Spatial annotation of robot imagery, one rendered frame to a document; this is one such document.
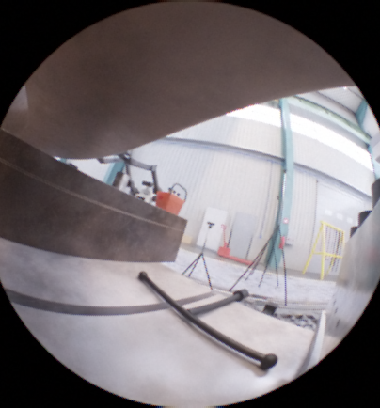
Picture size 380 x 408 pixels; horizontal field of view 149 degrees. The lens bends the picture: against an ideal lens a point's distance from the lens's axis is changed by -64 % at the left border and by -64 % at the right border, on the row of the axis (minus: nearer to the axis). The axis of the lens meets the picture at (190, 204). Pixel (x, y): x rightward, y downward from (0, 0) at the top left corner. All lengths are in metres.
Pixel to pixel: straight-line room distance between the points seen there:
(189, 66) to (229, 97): 0.09
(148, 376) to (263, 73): 0.54
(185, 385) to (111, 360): 0.15
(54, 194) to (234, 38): 0.69
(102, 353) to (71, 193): 0.57
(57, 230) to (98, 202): 0.23
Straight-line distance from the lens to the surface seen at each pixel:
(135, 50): 0.30
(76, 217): 0.70
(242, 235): 7.20
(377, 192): 0.25
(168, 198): 0.99
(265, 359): 0.44
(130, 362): 0.35
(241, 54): 0.25
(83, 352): 0.35
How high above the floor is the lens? 0.61
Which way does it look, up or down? 10 degrees up
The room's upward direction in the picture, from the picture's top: 17 degrees clockwise
